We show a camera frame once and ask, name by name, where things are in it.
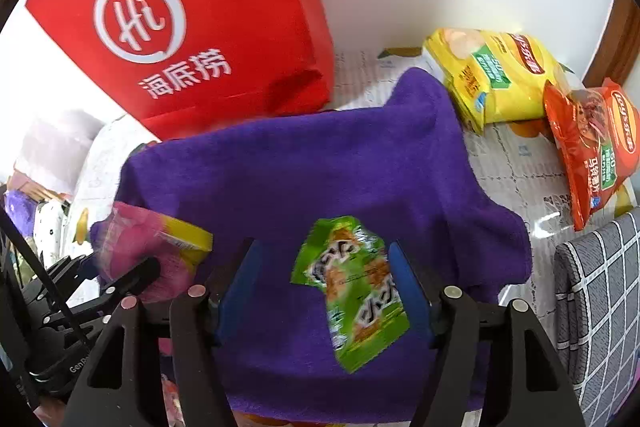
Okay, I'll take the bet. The pale pink snack packet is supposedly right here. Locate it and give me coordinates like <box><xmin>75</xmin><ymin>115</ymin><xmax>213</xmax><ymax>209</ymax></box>
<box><xmin>159</xmin><ymin>337</ymin><xmax>188</xmax><ymax>427</ymax></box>

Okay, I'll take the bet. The purple cloth item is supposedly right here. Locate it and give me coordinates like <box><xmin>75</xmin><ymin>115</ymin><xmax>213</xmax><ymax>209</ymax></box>
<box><xmin>4</xmin><ymin>191</ymin><xmax>38</xmax><ymax>240</ymax></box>

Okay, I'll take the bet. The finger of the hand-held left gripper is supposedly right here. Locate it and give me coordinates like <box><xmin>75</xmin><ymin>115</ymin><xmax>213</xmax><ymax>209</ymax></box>
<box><xmin>45</xmin><ymin>254</ymin><xmax>101</xmax><ymax>288</ymax></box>
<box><xmin>92</xmin><ymin>256</ymin><xmax>162</xmax><ymax>313</ymax></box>

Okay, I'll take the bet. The translucent plastic bag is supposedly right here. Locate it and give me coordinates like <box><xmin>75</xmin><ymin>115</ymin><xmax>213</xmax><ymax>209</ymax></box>
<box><xmin>14</xmin><ymin>109</ymin><xmax>107</xmax><ymax>204</ymax></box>

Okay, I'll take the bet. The black cable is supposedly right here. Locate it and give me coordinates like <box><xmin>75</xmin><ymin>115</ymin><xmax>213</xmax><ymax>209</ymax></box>
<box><xmin>0</xmin><ymin>207</ymin><xmax>81</xmax><ymax>335</ymax></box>

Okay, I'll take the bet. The pink yellow-edged snack packet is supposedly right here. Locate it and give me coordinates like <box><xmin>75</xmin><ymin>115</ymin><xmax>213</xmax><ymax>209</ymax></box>
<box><xmin>90</xmin><ymin>202</ymin><xmax>214</xmax><ymax>308</ymax></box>

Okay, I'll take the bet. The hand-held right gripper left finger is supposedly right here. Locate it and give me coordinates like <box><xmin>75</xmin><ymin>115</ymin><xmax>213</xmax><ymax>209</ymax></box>
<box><xmin>62</xmin><ymin>238</ymin><xmax>263</xmax><ymax>427</ymax></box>

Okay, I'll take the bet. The orange chip bag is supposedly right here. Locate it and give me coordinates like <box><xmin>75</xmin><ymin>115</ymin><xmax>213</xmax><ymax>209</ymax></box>
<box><xmin>543</xmin><ymin>78</ymin><xmax>640</xmax><ymax>232</ymax></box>

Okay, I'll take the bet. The purple towel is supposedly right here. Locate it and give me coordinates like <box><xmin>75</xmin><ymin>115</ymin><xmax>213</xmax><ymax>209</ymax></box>
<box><xmin>116</xmin><ymin>68</ymin><xmax>533</xmax><ymax>425</ymax></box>

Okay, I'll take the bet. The white spotted item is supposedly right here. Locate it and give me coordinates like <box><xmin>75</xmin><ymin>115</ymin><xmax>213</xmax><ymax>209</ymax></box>
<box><xmin>32</xmin><ymin>201</ymin><xmax>70</xmax><ymax>269</ymax></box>

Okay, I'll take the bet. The green snack packet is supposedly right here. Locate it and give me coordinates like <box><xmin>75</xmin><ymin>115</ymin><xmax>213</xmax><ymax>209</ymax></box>
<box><xmin>291</xmin><ymin>216</ymin><xmax>411</xmax><ymax>374</ymax></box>

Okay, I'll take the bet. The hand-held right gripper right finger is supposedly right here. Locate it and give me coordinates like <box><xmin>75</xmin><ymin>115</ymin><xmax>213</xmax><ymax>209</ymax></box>
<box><xmin>387</xmin><ymin>241</ymin><xmax>588</xmax><ymax>427</ymax></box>

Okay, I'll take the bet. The yellow chip bag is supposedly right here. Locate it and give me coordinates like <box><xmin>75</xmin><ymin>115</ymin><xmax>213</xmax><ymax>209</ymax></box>
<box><xmin>424</xmin><ymin>28</ymin><xmax>576</xmax><ymax>135</ymax></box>

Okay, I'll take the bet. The grey checked cushion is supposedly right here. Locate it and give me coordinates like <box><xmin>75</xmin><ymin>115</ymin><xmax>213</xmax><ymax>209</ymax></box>
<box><xmin>552</xmin><ymin>207</ymin><xmax>640</xmax><ymax>423</ymax></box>

